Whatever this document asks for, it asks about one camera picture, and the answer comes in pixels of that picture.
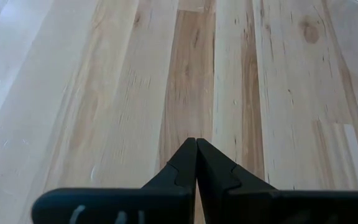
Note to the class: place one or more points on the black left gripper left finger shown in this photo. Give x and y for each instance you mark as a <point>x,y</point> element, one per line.
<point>120,205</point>

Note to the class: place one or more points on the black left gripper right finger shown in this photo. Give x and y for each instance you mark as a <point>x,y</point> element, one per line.
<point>275,207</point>

